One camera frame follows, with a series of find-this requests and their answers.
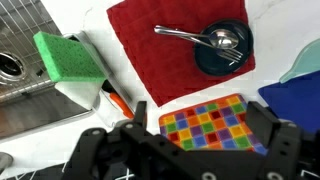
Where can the stainless steel sink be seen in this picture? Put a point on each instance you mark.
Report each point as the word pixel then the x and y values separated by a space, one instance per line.
pixel 28 99

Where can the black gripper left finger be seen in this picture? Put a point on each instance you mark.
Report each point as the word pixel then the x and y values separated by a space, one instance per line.
pixel 140 114

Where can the green sponge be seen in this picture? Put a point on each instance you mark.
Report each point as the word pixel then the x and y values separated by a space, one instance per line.
pixel 67 60

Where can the silver spoon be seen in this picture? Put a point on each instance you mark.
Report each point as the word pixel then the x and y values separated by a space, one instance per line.
pixel 218 39

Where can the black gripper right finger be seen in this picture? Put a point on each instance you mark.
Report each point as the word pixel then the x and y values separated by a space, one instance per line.
pixel 261 122

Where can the blue cutting board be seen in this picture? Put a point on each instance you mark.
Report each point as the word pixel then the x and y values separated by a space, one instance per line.
pixel 297 100

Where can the orange handled scrub brush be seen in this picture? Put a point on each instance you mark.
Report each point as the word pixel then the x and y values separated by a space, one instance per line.
pixel 116 100

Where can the black round plate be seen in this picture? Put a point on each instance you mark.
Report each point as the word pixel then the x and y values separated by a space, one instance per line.
pixel 209 62

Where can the red cloth mat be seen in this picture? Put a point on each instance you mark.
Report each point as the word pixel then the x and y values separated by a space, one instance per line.
pixel 166 64

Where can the white sponge holder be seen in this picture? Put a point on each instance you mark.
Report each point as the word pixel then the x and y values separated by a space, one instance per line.
pixel 87 94

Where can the silver fork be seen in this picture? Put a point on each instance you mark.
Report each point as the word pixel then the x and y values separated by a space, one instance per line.
pixel 231 54

